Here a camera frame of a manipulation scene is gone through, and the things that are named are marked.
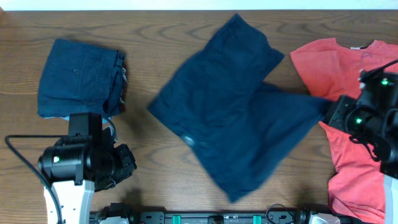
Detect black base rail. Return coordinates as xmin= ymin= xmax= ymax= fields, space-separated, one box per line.
xmin=90 ymin=202 xmax=343 ymax=224

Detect folded navy blue shorts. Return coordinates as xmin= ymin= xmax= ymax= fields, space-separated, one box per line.
xmin=37 ymin=39 xmax=126 ymax=118

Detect red t-shirt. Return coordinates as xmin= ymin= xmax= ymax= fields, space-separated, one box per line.
xmin=290 ymin=38 xmax=397 ymax=223

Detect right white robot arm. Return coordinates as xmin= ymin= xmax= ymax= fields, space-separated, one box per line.
xmin=324 ymin=69 xmax=397 ymax=223

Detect navy blue shorts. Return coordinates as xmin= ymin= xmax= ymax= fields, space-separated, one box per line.
xmin=37 ymin=39 xmax=126 ymax=118
xmin=148 ymin=15 xmax=331 ymax=202

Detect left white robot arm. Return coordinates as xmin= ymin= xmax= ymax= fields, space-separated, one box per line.
xmin=38 ymin=136 xmax=137 ymax=223

